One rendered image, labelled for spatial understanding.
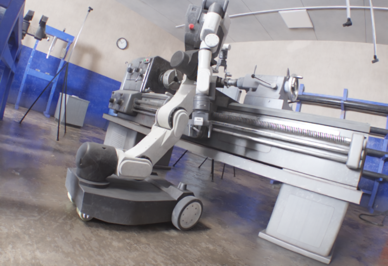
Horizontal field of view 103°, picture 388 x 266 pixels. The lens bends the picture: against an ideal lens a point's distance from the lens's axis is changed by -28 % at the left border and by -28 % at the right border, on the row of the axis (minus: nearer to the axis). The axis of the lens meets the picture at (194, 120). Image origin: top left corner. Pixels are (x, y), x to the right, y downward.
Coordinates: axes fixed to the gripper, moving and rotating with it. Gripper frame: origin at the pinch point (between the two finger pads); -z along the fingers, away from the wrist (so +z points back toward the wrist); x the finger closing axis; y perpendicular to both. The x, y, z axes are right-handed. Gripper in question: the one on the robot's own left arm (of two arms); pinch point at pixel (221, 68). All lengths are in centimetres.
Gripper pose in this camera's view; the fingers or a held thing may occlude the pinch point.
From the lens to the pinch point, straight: 222.9
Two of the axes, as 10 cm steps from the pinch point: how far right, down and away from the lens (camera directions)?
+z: 1.3, -9.8, -1.7
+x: 8.1, 0.1, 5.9
